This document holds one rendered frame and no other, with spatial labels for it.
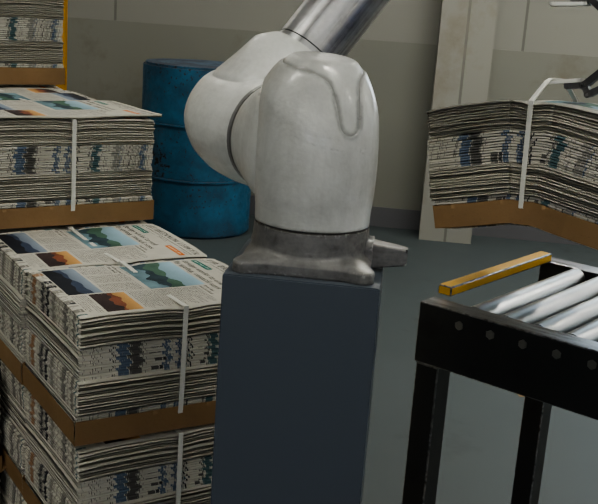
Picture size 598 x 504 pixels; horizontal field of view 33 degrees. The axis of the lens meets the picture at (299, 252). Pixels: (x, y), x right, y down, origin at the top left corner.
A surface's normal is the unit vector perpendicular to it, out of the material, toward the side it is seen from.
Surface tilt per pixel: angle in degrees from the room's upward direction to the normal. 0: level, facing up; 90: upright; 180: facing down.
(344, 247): 84
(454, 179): 87
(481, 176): 87
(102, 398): 90
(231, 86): 39
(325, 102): 71
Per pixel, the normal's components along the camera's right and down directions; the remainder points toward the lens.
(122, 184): 0.55, 0.25
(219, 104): -0.70, -0.39
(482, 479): 0.07, -0.97
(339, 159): 0.31, 0.20
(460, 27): -0.11, 0.24
